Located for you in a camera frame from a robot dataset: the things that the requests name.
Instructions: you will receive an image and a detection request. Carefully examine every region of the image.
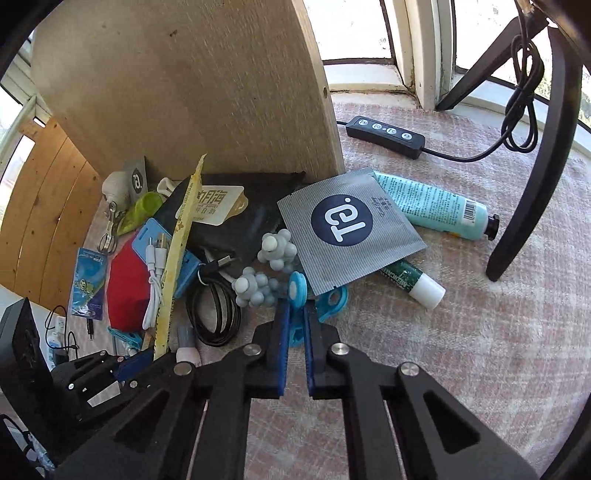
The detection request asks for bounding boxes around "red cloth pouch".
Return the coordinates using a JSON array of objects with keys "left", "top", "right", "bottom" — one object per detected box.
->
[{"left": 106, "top": 238, "right": 149, "bottom": 333}]

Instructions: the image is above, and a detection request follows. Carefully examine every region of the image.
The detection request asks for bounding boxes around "white usb cable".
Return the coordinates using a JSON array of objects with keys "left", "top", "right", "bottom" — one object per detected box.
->
[{"left": 140, "top": 234, "right": 171, "bottom": 331}]

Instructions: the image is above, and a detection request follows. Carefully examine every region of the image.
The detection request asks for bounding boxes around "blue plastic card holder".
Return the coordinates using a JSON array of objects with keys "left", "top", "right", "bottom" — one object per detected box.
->
[{"left": 131, "top": 218, "right": 201, "bottom": 299}]

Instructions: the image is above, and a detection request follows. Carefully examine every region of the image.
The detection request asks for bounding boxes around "long yellow straw packet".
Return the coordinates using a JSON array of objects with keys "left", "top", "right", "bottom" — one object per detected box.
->
[{"left": 153, "top": 154, "right": 206, "bottom": 361}]

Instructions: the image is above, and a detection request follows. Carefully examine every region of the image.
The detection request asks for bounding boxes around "lime green tube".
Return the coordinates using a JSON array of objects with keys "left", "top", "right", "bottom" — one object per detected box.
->
[{"left": 117, "top": 192, "right": 163, "bottom": 236}]

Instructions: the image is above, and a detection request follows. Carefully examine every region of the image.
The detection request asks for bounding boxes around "blue clothes peg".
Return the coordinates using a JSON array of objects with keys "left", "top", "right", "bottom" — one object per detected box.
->
[{"left": 287, "top": 272, "right": 349, "bottom": 348}]

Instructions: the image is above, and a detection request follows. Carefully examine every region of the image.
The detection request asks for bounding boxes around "white beaded massager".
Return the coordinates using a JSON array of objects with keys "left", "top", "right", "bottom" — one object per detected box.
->
[{"left": 155, "top": 176, "right": 300, "bottom": 309}]

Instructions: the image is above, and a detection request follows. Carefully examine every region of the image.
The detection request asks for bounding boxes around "black wet wipes pack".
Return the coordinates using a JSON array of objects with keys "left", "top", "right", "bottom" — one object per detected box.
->
[{"left": 151, "top": 171, "right": 307, "bottom": 278}]

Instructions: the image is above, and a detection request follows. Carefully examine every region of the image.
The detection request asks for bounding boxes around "teal plastic clip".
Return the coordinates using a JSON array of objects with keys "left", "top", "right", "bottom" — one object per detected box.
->
[{"left": 107, "top": 327, "right": 143, "bottom": 357}]

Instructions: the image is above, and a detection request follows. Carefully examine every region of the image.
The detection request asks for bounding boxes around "blue card packet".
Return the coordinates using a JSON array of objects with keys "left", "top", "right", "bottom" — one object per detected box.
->
[{"left": 69, "top": 248, "right": 107, "bottom": 320}]

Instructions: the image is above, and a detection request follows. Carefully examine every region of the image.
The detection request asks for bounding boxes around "metal eyelash curler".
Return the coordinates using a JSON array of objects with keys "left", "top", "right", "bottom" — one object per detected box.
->
[{"left": 97, "top": 201, "right": 119, "bottom": 255}]

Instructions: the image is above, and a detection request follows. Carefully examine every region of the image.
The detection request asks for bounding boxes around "green white lip balm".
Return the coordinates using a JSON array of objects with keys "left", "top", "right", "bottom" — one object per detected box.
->
[{"left": 380, "top": 259, "right": 446, "bottom": 311}]

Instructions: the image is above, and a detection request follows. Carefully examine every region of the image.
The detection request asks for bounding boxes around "grey tg sachet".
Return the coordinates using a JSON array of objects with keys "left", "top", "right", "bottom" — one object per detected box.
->
[
  {"left": 277, "top": 168, "right": 427, "bottom": 295},
  {"left": 124, "top": 156, "right": 148, "bottom": 205}
]

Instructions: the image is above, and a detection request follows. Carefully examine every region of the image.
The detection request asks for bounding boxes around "teal hand cream tube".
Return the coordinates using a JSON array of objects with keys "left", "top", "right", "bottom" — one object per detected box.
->
[{"left": 374, "top": 171, "right": 500, "bottom": 241}]

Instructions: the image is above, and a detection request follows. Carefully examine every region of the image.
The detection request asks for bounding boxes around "upright wooden board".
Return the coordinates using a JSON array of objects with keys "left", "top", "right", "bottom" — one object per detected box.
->
[{"left": 32, "top": 1, "right": 345, "bottom": 180}]

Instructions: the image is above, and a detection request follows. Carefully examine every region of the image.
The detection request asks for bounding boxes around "black tripod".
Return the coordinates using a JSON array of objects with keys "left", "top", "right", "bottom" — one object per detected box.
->
[{"left": 437, "top": 8, "right": 583, "bottom": 282}]

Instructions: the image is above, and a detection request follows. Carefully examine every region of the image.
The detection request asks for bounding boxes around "black usb cable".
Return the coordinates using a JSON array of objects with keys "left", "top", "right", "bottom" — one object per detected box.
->
[{"left": 43, "top": 303, "right": 80, "bottom": 365}]

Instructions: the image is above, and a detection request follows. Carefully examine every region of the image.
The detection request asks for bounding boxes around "black coiled cable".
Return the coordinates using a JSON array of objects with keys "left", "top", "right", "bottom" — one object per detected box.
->
[{"left": 185, "top": 254, "right": 243, "bottom": 348}]

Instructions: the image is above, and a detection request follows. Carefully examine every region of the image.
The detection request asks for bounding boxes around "black inline remote cable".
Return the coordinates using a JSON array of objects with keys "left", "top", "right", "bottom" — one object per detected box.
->
[{"left": 335, "top": 0, "right": 546, "bottom": 163}]

